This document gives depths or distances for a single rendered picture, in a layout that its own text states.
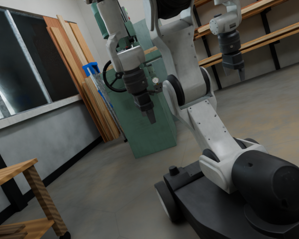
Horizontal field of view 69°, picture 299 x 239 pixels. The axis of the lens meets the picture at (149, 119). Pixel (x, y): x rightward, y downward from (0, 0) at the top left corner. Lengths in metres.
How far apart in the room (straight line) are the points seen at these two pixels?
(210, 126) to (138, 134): 1.29
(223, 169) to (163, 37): 0.52
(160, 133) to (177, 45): 1.32
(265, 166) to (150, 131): 1.52
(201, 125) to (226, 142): 0.12
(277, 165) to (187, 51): 0.51
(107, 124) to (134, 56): 2.73
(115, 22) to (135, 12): 3.82
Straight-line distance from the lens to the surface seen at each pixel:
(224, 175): 0.80
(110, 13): 0.82
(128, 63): 0.83
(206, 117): 0.93
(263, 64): 4.46
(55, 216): 1.42
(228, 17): 1.03
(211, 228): 0.83
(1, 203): 2.50
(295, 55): 4.58
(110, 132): 3.52
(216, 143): 0.90
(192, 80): 0.91
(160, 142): 2.13
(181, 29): 0.91
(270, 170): 0.69
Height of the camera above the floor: 0.70
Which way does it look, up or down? 10 degrees down
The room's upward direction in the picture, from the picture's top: 22 degrees counter-clockwise
